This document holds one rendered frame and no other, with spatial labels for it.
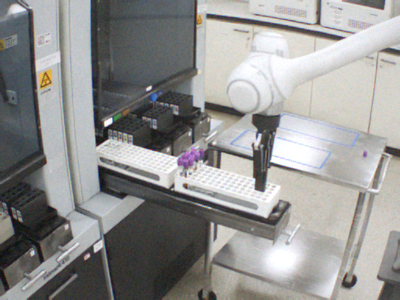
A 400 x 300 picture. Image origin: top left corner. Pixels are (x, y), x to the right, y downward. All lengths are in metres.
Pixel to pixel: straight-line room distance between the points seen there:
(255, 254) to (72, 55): 1.18
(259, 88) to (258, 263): 1.14
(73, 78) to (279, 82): 0.61
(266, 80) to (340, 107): 2.67
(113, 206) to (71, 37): 0.56
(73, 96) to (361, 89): 2.57
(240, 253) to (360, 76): 1.92
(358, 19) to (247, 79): 2.54
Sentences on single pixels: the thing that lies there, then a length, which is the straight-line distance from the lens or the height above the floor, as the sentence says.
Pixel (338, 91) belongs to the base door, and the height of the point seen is 0.42.
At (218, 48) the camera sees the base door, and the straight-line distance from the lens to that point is 3.89.
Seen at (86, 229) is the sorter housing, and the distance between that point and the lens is 1.43.
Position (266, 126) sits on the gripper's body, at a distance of 1.22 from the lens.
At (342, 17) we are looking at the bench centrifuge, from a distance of 3.49.
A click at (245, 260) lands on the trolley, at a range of 2.01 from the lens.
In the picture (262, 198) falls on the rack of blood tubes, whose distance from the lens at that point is 1.32.
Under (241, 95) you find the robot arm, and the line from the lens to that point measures 0.99.
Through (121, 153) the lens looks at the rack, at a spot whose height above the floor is 0.86.
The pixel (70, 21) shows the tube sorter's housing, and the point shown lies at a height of 1.33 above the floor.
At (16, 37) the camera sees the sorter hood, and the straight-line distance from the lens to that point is 1.15.
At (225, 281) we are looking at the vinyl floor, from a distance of 2.31.
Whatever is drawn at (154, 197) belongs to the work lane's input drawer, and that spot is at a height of 0.78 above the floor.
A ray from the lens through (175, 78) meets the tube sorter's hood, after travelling 1.80.
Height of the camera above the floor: 1.57
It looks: 27 degrees down
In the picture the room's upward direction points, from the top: 1 degrees clockwise
